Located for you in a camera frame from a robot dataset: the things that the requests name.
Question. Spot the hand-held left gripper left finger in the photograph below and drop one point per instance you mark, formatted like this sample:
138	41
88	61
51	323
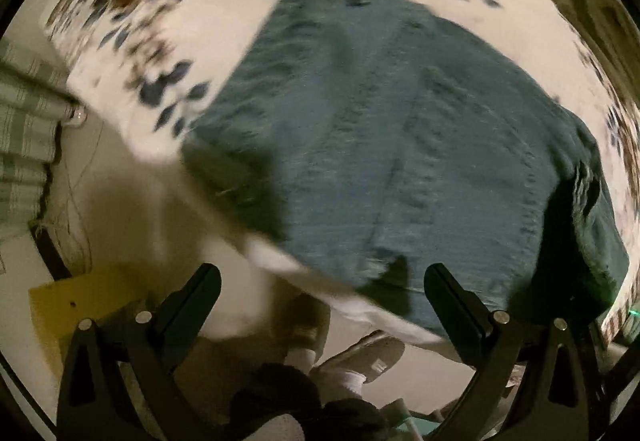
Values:
197	291

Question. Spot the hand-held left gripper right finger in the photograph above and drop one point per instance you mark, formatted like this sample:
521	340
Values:
447	293

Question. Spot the dark teal pants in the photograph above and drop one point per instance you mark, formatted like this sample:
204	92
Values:
380	146

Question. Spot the yellow paper sheet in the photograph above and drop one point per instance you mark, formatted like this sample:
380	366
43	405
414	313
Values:
75	306

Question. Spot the person's legs and slippers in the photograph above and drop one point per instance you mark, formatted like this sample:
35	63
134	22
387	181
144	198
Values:
330	371

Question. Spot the green plaid curtain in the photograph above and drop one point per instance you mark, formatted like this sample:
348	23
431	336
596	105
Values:
27	136

